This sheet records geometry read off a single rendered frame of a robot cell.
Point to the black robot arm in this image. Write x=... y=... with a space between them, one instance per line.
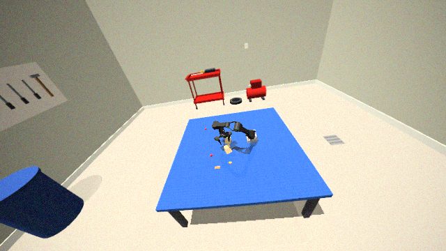
x=238 y=127

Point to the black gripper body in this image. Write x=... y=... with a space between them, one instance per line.
x=218 y=138

